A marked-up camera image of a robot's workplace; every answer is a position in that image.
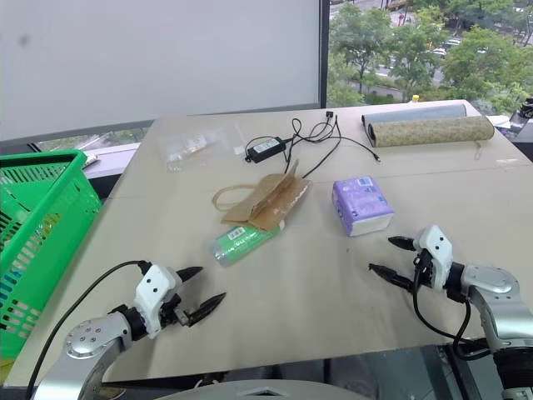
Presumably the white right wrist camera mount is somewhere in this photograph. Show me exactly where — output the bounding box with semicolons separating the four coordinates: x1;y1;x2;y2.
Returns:
411;225;454;291

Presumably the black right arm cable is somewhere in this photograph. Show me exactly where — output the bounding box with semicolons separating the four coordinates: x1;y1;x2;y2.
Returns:
411;254;492;360

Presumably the green wet wipes pack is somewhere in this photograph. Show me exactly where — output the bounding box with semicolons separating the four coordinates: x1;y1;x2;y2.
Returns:
212;220;286;268

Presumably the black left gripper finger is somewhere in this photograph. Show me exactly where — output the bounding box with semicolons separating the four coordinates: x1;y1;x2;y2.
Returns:
186;292;227;328
177;266;204;283

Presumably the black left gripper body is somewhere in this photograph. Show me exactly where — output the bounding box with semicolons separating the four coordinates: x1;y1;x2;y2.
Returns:
159;293;191;328

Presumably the green plastic shopping basket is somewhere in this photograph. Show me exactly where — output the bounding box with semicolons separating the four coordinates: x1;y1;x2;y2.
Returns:
0;149;103;360

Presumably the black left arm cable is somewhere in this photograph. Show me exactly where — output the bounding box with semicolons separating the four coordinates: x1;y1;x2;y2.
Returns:
24;260;151;400

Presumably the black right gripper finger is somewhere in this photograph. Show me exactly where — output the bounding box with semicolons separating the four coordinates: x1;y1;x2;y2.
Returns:
387;236;416;252
367;262;416;292

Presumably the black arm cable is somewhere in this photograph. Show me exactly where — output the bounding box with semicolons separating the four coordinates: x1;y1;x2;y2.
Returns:
24;260;151;400
411;254;492;360

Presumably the purple tissue pack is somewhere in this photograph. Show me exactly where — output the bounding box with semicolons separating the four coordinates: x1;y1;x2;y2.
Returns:
331;175;396;238

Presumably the brown patterned rolled mat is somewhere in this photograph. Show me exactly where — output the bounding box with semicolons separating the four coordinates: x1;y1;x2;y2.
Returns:
368;116;496;148

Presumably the black window frame post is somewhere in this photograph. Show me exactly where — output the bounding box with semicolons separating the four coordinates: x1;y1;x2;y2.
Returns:
318;0;331;108

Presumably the black adapter cable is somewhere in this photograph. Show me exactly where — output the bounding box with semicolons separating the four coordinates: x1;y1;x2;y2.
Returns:
283;110;381;179

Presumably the clear plastic zip bag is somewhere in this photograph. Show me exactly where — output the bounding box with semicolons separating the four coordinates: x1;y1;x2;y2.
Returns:
157;124;247;173

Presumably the black power adapter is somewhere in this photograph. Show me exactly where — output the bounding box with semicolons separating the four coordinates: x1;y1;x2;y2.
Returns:
244;136;292;164

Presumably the brown paper bag with handles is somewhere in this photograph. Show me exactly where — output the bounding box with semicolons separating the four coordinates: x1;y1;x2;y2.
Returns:
212;159;313;232

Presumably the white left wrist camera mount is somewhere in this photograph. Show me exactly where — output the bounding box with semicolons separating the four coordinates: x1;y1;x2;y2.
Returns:
133;264;182;339

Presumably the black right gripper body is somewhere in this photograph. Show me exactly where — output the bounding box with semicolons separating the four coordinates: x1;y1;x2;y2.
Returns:
412;247;434;288

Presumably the grey rolled mat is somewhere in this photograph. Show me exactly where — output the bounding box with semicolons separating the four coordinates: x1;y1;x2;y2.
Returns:
361;103;466;131

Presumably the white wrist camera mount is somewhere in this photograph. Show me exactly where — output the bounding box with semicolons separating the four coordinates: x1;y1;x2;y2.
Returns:
411;225;454;291
133;264;182;339

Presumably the grey robot torso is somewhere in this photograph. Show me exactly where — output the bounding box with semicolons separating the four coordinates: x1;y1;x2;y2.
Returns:
153;377;376;400

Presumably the white roller blind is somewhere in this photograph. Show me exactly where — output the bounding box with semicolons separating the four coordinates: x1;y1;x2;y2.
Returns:
0;0;321;141

